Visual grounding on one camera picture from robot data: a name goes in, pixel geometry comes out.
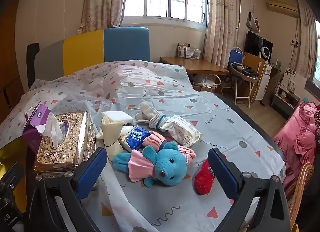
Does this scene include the red fuzzy sock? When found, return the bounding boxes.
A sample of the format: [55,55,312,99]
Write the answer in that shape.
[194,158,217,196]

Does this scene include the crumpled white wrapper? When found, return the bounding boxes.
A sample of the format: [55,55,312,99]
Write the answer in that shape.
[119,125,137,145]

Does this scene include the blue teddy bear pink dress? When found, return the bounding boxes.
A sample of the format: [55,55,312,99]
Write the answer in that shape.
[112,141,188,189]

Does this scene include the pink ruffled bedding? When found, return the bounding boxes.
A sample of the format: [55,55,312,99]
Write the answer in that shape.
[272,102,320,192]

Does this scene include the pink towel blue band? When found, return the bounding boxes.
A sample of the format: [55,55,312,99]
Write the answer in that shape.
[142,132,197,166]

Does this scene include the white knit gloves blue band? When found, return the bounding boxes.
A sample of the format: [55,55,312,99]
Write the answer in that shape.
[135,102,173,130]

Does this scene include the white bag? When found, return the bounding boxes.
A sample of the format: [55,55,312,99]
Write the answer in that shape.
[192,73,223,92]

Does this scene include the white tray with tools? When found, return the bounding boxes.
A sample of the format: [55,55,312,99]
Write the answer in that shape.
[230,62,259,81]

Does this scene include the wall air conditioner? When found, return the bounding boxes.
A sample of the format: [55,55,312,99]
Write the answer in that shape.
[266,0,299,18]

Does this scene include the blue tissue packet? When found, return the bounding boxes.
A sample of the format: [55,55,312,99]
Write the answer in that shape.
[124,126,150,152]

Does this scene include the low grey shelf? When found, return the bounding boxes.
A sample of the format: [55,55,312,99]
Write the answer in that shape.
[271,85,300,120]

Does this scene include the white wet wipes packet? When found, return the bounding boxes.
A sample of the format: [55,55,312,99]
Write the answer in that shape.
[160,115,202,147]

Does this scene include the white round fan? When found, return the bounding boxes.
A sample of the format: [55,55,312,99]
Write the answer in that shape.
[257,47,272,63]

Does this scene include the wicker chair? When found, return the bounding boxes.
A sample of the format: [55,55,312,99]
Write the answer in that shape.
[285,162,315,225]

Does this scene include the garment steamer stand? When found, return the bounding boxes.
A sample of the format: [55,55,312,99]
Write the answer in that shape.
[236,0,261,35]

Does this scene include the cream rubber glove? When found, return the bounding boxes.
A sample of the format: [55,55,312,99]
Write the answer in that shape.
[101,116,124,165]

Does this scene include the dark red patterned cushion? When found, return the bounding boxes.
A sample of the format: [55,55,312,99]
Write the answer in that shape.
[314,104,320,147]

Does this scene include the yellow bag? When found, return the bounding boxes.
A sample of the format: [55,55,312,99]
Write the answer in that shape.
[0,137,33,212]

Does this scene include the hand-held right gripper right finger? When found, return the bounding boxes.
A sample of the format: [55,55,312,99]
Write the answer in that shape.
[207,148,292,232]

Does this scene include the black monitor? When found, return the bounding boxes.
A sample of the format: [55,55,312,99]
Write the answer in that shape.
[244,31,273,58]

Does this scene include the blue folding chair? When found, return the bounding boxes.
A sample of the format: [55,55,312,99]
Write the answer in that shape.
[221,47,253,108]

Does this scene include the grey chair back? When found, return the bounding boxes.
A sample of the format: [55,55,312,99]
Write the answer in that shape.
[34,39,65,82]

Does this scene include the purple tissue box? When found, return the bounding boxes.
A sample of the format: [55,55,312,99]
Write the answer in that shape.
[22,103,54,157]

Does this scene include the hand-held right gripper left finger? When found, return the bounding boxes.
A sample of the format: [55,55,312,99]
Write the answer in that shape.
[25,147,108,232]

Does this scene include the gold embossed tissue box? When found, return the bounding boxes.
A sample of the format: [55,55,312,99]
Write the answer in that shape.
[34,111,97,179]

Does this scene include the wooden wardrobe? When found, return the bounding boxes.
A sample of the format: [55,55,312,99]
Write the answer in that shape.
[0,0,33,122]

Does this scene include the small side window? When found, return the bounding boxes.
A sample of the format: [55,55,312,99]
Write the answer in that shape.
[312,19,320,83]

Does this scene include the clear desk organizer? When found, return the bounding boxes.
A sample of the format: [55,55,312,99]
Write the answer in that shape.
[177,43,202,59]

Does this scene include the beige patterned curtain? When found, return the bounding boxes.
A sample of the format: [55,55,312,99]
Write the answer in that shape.
[77,0,132,35]
[296,0,318,81]
[205,0,242,68]

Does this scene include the yellow chair back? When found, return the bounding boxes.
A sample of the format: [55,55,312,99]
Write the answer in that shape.
[62,30,105,76]

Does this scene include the wooden desk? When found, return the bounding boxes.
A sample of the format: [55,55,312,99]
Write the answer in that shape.
[160,56,230,75]

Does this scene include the wooden cabinet white front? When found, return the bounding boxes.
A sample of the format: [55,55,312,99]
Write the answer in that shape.
[244,52,273,101]

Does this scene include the white leaf printed box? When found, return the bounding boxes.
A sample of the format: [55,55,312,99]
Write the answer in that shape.
[281,67,307,95]

